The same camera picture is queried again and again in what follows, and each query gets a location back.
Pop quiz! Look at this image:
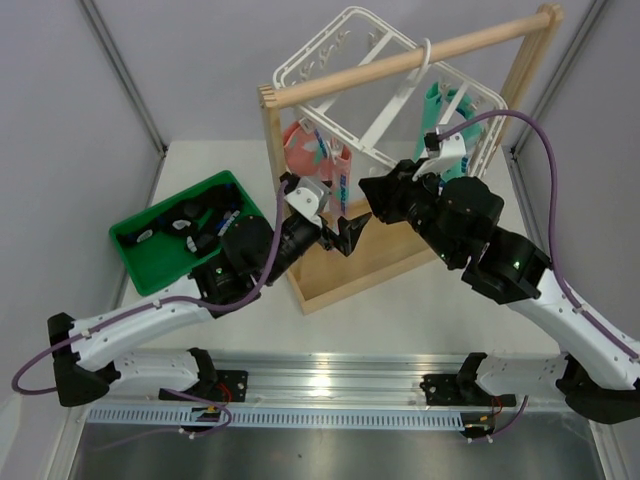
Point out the wooden hanging rack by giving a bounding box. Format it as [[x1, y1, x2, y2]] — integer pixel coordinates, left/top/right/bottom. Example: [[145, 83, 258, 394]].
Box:
[[257, 3, 565, 316]]

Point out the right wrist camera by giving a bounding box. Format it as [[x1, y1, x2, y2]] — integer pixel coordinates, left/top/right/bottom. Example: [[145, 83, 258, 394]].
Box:
[[421, 130, 466, 174]]

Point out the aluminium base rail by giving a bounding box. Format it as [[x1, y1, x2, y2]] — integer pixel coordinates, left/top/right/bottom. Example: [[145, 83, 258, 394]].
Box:
[[94, 349, 596, 412]]

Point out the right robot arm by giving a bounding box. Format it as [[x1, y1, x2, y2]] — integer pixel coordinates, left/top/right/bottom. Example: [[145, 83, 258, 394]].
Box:
[[359, 160, 639, 425]]

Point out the white slotted cable duct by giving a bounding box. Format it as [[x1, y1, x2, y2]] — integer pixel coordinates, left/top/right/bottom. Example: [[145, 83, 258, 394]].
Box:
[[88, 404, 464, 432]]

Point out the aluminium frame post left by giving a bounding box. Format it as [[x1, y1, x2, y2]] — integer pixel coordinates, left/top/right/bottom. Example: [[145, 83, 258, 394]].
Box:
[[76, 0, 168, 157]]

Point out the aluminium frame post right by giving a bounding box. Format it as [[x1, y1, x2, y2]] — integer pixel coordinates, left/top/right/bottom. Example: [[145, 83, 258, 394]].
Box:
[[524, 0, 614, 132]]

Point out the green blue sock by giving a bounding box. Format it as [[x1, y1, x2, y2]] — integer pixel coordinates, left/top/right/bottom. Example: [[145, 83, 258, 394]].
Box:
[[441, 94, 483, 184], [413, 82, 443, 161]]

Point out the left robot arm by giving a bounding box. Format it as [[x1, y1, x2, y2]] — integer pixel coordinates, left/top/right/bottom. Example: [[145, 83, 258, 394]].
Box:
[[47, 213, 371, 407]]

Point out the white plastic clip hanger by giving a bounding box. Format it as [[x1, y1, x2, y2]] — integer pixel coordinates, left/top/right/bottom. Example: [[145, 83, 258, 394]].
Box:
[[272, 6, 507, 167]]

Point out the black sock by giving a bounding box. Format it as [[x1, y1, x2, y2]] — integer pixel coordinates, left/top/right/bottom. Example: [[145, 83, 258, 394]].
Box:
[[116, 182, 245, 258]]

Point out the pink sock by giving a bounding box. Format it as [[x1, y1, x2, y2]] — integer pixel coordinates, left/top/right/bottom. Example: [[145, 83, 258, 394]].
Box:
[[283, 121, 331, 181], [320, 137, 352, 220]]

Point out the aluminium frame post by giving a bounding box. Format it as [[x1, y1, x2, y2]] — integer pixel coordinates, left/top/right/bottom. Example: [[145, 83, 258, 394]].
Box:
[[524, 0, 614, 132], [76, 0, 168, 157]]

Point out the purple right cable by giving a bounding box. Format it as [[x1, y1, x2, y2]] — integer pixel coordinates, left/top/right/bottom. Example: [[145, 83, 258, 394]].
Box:
[[439, 110, 640, 361]]

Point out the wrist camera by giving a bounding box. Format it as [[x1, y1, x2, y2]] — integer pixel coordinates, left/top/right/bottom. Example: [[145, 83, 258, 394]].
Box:
[[285, 176, 331, 228], [421, 130, 466, 174]]

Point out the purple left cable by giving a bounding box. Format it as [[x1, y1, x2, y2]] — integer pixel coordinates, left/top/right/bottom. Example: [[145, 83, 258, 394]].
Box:
[[10, 179, 291, 394]]

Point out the right green blue sock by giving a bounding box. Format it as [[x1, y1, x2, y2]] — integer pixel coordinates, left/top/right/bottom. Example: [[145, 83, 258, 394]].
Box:
[[441, 94, 483, 184]]

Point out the purple cable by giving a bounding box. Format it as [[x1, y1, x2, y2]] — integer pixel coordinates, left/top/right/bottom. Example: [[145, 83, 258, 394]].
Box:
[[10, 179, 291, 394], [439, 110, 640, 361]]

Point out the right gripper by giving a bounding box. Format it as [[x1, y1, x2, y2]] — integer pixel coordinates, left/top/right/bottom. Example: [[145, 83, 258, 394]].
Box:
[[358, 159, 461, 267]]

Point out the left green blue sock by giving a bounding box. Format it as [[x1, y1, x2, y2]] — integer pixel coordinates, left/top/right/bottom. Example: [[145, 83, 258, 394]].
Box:
[[413, 82, 443, 161]]

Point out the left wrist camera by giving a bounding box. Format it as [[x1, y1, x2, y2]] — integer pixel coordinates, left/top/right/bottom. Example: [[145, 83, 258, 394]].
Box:
[[285, 176, 331, 228]]

